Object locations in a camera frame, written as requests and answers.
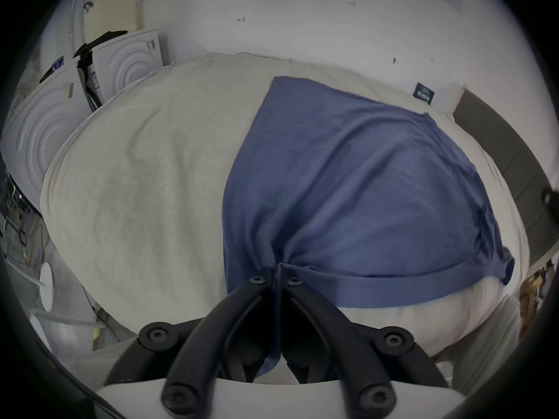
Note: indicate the white round-based stand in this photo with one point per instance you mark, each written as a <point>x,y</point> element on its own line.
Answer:
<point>46,286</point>

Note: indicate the cream cardboard sheet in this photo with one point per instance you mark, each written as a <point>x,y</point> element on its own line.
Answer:
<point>111,13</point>

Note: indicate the grey padded headboard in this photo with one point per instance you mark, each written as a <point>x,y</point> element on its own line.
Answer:
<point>502,146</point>

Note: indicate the bed with beige sheet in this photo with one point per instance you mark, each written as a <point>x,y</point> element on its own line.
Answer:
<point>144,181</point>

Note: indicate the small dark card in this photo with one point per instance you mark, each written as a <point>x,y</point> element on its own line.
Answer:
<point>423,93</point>

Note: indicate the white washing machine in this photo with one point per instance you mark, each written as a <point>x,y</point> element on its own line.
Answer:
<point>39,133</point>
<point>126,63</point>

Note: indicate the dark blue shirt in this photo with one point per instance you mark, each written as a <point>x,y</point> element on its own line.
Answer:
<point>349,190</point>

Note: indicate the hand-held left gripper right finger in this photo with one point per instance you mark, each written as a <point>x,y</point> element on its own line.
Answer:
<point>336,343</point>

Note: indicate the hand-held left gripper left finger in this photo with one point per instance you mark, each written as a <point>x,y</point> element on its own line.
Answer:
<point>205,343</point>

